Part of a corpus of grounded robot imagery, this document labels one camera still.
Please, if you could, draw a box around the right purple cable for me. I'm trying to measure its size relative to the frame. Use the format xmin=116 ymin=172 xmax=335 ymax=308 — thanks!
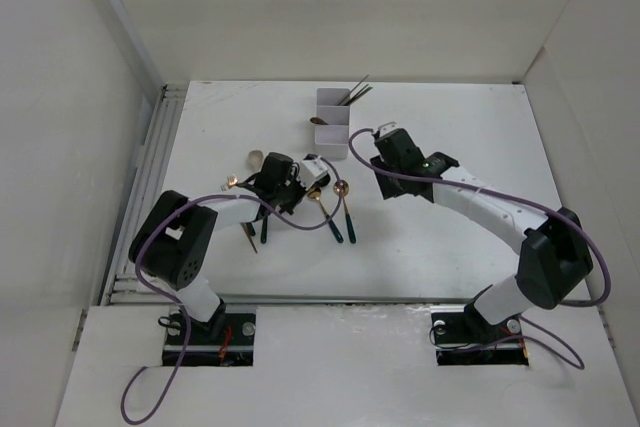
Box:
xmin=347 ymin=127 xmax=614 ymax=371

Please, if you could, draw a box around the brown spoon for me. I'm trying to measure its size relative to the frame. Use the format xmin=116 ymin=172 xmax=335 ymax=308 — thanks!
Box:
xmin=309 ymin=117 xmax=329 ymax=126

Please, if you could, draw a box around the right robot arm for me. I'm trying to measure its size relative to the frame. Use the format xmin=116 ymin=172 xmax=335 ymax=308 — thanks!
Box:
xmin=370 ymin=123 xmax=593 ymax=341

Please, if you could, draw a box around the aluminium frame left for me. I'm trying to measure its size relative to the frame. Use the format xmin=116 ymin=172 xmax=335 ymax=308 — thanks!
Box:
xmin=98 ymin=84 xmax=187 ymax=306

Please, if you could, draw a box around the aluminium rail front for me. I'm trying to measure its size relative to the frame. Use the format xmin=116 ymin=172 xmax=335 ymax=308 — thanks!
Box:
xmin=220 ymin=294 xmax=468 ymax=306

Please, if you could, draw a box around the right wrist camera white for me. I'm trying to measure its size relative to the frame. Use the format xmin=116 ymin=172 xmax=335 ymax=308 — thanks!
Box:
xmin=373 ymin=122 xmax=398 ymax=139

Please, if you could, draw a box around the dark green chopstick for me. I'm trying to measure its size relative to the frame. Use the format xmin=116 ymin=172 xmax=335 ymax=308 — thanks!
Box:
xmin=340 ymin=74 xmax=369 ymax=105

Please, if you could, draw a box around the rose gold fork green handle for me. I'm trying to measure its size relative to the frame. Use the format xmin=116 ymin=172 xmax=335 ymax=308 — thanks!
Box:
xmin=219 ymin=172 xmax=257 ymax=238

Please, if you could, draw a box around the brown wooden chopstick left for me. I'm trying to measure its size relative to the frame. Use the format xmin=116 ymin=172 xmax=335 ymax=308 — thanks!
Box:
xmin=241 ymin=223 xmax=258 ymax=254

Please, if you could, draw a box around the purple cable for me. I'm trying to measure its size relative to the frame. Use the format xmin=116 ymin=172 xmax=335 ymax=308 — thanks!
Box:
xmin=120 ymin=159 xmax=342 ymax=423
xmin=347 ymin=127 xmax=614 ymax=371

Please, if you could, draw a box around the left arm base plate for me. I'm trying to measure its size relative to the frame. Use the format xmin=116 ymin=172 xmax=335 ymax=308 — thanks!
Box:
xmin=157 ymin=310 xmax=257 ymax=367

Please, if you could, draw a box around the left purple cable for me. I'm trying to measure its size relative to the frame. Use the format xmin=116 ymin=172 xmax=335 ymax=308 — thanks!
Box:
xmin=120 ymin=159 xmax=342 ymax=423

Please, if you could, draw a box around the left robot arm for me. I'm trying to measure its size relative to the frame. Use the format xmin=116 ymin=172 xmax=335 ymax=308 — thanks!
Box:
xmin=128 ymin=152 xmax=330 ymax=344

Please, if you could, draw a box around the white three-compartment utensil holder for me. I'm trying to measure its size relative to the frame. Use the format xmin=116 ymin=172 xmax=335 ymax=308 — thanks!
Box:
xmin=314 ymin=88 xmax=350 ymax=160

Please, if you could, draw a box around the beige plastic spoon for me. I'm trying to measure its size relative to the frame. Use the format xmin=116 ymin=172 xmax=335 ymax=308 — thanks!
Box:
xmin=246 ymin=150 xmax=264 ymax=173

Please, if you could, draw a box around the black spoon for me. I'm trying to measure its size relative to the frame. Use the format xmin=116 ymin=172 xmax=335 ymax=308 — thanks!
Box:
xmin=318 ymin=174 xmax=331 ymax=188

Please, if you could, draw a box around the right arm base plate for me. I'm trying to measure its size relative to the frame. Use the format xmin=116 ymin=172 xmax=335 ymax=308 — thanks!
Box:
xmin=429 ymin=311 xmax=529 ymax=367

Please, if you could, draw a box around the brown grey chopstick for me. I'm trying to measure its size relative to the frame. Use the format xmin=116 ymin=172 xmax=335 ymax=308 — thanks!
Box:
xmin=347 ymin=86 xmax=373 ymax=106

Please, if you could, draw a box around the gold spoon green handle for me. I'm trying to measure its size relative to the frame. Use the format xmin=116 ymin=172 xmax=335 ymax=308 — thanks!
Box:
xmin=333 ymin=180 xmax=357 ymax=244
xmin=307 ymin=189 xmax=344 ymax=244

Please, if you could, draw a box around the silver metal chopstick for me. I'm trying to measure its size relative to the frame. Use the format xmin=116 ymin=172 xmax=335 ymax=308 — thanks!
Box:
xmin=346 ymin=84 xmax=373 ymax=106

